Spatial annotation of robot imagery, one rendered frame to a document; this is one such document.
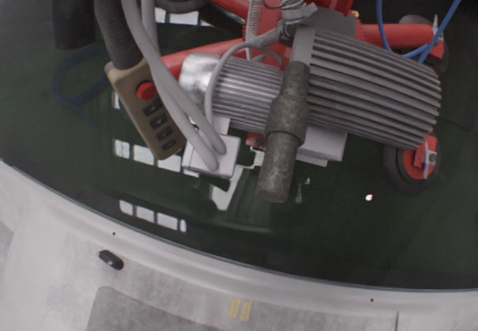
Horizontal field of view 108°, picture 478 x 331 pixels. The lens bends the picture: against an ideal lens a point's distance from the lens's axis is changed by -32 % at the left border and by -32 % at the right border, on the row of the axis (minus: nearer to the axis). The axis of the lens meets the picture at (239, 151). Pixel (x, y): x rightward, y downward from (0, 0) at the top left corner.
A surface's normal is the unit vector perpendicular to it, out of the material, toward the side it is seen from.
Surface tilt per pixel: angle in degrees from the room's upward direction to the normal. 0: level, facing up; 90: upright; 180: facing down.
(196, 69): 21
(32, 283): 7
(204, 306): 0
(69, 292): 0
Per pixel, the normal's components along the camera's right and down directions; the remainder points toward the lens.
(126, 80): 0.64, 0.69
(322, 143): -0.10, -0.03
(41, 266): -0.07, -0.47
